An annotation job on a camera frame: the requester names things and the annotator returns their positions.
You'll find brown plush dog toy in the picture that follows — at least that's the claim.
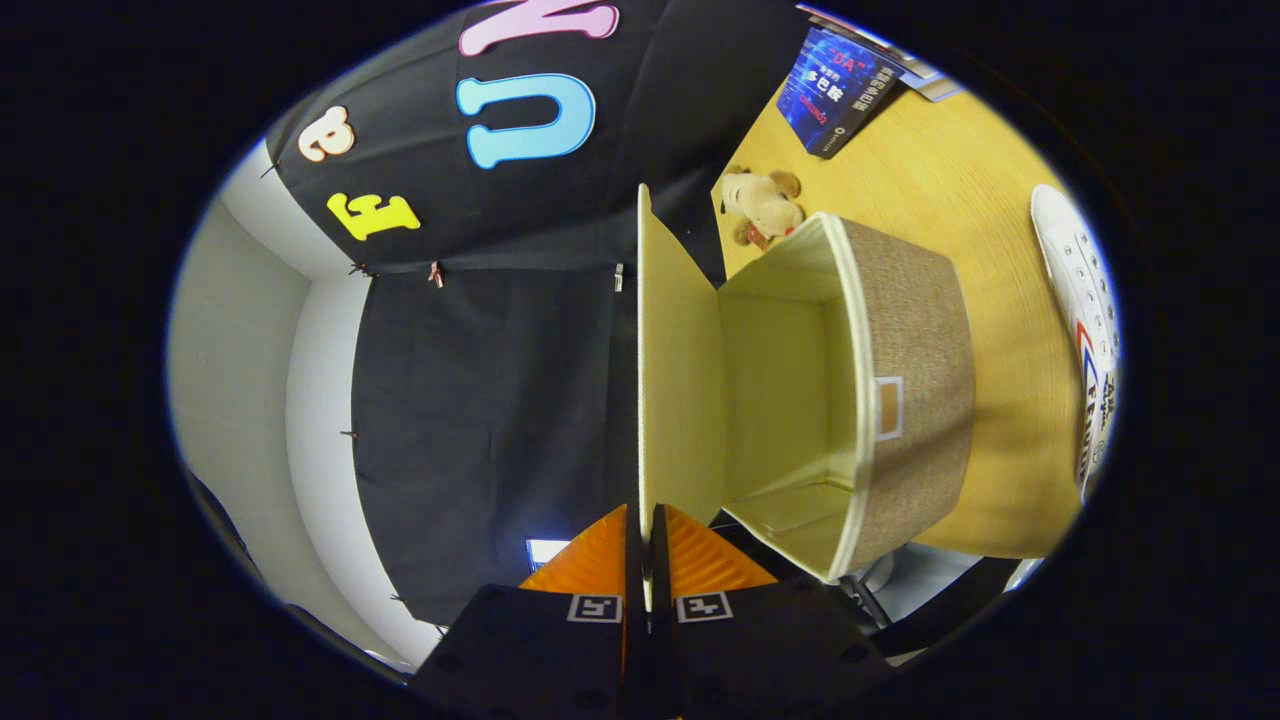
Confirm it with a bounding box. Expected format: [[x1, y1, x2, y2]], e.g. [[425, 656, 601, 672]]
[[720, 167, 806, 250]]

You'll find beige fabric storage box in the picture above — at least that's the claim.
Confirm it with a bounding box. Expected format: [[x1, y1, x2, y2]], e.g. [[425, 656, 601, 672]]
[[637, 183, 977, 613]]

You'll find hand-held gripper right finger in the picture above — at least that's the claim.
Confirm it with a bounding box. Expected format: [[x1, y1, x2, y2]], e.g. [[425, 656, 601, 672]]
[[650, 503, 891, 717]]

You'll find white canvas shoe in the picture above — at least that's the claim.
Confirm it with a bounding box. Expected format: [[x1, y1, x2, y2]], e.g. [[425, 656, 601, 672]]
[[1030, 185, 1122, 503]]

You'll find light blue cover book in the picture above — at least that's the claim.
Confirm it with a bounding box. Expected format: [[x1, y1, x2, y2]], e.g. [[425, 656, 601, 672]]
[[903, 60, 967, 105]]

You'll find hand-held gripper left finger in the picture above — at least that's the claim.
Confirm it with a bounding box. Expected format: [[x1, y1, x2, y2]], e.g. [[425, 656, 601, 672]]
[[415, 505, 647, 719]]

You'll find black backdrop cloth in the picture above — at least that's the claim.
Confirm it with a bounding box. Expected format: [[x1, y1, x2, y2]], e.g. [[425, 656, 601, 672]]
[[265, 0, 816, 629]]

